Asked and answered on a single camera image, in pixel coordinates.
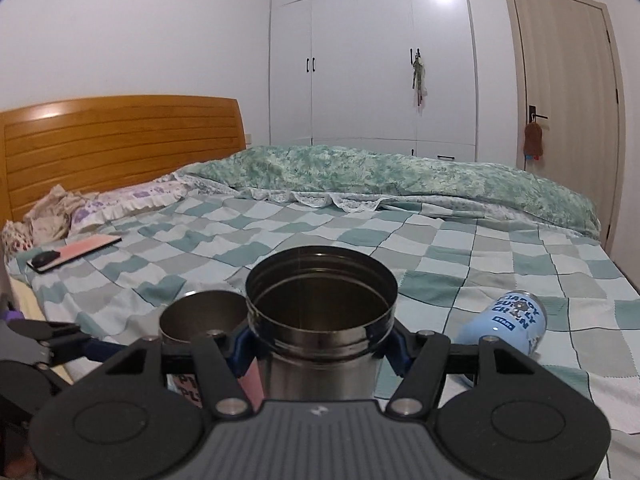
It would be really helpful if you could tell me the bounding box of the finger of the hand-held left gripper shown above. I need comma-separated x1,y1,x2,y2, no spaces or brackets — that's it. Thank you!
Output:
9,320,129,364

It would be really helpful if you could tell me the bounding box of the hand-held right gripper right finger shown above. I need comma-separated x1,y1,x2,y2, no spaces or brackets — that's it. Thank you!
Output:
377,320,538,418

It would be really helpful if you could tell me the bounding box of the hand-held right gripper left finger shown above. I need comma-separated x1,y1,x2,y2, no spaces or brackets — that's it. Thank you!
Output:
102,327,262,418

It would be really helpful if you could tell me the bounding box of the pink cup with steel lining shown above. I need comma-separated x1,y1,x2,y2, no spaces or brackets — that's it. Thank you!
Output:
159,290,263,411

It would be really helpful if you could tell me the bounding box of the large stainless steel cup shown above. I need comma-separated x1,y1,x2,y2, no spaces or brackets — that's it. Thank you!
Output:
245,246,399,402

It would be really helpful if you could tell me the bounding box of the light blue printed cup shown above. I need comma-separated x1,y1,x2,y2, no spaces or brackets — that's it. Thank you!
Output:
457,290,547,362

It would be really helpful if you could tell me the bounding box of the pink flat notebook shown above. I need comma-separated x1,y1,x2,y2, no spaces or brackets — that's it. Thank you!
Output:
26,233,124,274

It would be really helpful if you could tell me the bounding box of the checked teal bed sheet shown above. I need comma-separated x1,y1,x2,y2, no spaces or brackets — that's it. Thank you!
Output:
4,194,640,480

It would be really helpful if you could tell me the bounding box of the crumpled beige floral cloth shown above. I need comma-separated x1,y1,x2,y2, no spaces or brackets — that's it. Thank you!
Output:
21,184,90,247

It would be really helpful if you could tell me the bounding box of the purple floral pillow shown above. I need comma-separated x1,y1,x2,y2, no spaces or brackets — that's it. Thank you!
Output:
69,181,193,233

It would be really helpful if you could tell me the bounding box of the green floral duvet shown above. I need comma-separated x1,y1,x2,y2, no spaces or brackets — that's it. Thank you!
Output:
172,145,601,239

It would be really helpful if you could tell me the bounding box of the wooden headboard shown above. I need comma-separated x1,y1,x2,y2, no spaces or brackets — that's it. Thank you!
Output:
0,95,249,227

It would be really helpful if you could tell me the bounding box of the brown plush door hanger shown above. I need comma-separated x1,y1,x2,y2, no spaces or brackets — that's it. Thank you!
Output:
523,121,545,157

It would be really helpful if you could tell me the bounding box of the beige door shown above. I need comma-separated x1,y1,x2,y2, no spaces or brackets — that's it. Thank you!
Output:
501,0,629,252

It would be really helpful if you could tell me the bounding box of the white wardrobe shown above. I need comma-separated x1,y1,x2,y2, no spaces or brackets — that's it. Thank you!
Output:
269,0,479,162

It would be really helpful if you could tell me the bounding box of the hanging ornament on wardrobe handle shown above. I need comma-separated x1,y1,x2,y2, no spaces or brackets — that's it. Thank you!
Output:
411,57,431,112

